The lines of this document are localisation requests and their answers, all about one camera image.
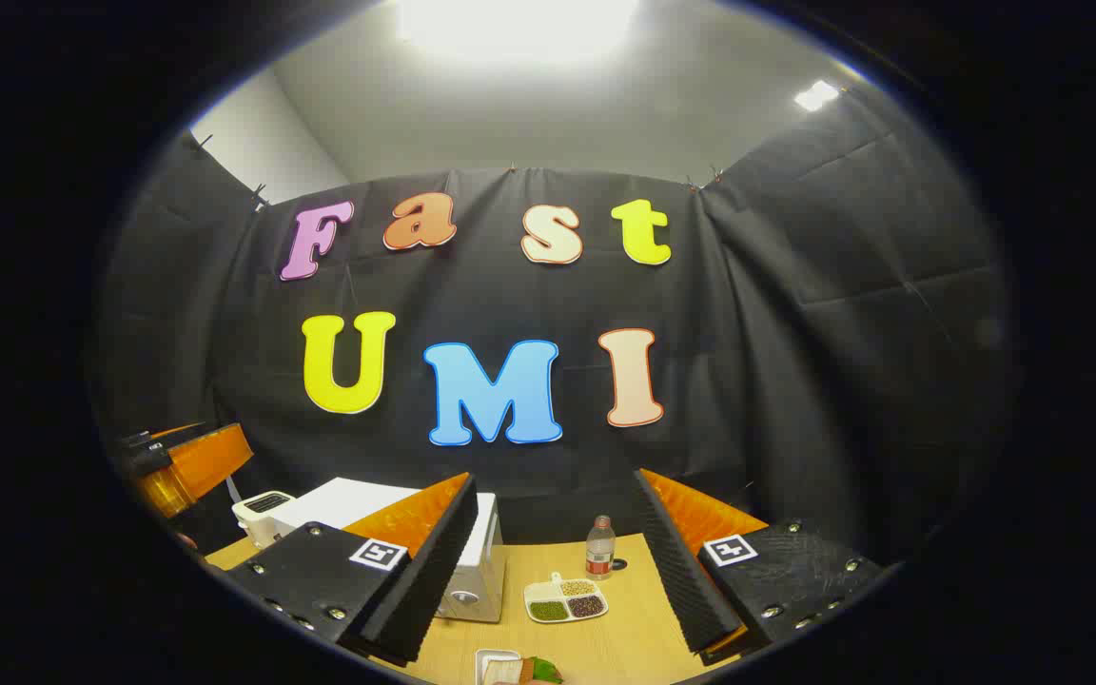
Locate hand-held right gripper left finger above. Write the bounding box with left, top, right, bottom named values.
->
left=225, top=473, right=479, bottom=667

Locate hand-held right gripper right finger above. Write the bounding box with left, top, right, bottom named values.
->
left=632, top=468, right=887, bottom=657

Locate white microwave oven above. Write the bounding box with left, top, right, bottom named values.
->
left=270, top=478, right=509, bottom=625

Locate lettuce sandwich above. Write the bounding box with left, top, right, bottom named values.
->
left=486, top=656, right=564, bottom=685

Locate white toaster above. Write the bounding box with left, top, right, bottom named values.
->
left=231, top=491, right=297, bottom=550

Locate clear water bottle red label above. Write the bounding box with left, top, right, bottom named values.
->
left=585, top=515, right=617, bottom=581

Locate white rectangular tray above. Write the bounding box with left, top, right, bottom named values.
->
left=475, top=649, right=522, bottom=685

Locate white divided dish with beans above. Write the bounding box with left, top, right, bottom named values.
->
left=523, top=573, right=609, bottom=625

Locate black backdrop cloth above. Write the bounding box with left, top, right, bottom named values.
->
left=91, top=81, right=1020, bottom=572

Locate small ceiling light panel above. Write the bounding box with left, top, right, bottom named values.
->
left=793, top=80, right=841, bottom=112

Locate large ceiling light panel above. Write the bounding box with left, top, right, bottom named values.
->
left=396, top=0, right=639, bottom=63

